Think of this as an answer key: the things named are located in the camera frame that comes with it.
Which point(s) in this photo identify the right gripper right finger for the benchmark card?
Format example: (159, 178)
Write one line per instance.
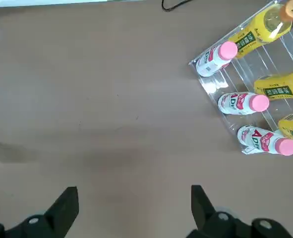
(205, 215)

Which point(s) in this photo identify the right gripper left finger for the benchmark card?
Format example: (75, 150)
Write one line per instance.
(62, 210)

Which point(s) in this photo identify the white drink bottle pink cap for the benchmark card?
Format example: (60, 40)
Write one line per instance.
(257, 138)
(210, 62)
(235, 104)

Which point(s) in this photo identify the clear acrylic bottle shelf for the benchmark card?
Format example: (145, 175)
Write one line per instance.
(210, 81)

